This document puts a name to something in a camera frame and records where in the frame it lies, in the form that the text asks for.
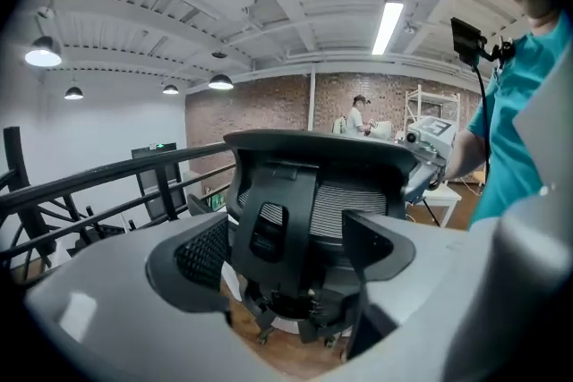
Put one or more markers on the black chest-mounted device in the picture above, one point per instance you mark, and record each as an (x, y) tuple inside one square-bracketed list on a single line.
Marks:
[(465, 38)]

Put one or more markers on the ceiling tube light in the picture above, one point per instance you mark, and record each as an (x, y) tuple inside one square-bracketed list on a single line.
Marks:
[(387, 29)]

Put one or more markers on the white metal shelf rack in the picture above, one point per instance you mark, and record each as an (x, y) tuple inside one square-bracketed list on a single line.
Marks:
[(407, 112)]

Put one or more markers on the white table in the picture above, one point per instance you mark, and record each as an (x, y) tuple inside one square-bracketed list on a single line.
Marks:
[(443, 194)]

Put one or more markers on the green exit sign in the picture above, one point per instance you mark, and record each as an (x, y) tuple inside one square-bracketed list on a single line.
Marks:
[(156, 146)]

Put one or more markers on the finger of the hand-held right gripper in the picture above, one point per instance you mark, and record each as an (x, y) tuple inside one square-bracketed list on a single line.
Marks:
[(423, 179)]

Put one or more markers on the black pendant lamp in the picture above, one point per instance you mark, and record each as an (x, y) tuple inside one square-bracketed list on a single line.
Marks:
[(220, 82), (170, 90), (42, 53), (73, 94)]

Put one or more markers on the black office chair with headrest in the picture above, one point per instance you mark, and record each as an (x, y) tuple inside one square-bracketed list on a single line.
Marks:
[(277, 192)]

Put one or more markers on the person's teal shirt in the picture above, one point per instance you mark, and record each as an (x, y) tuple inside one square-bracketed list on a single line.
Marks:
[(510, 138)]

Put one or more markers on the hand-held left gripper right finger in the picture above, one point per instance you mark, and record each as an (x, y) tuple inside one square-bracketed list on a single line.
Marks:
[(425, 282)]

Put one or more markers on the white vertical pipe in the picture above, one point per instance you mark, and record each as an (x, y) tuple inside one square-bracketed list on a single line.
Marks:
[(312, 103)]

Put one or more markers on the person's right forearm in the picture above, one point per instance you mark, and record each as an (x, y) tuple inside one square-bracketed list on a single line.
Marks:
[(465, 156)]

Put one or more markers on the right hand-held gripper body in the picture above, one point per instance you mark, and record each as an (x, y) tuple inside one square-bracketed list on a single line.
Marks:
[(432, 134)]

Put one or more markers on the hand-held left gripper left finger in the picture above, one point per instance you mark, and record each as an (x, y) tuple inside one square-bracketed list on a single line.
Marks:
[(112, 304)]

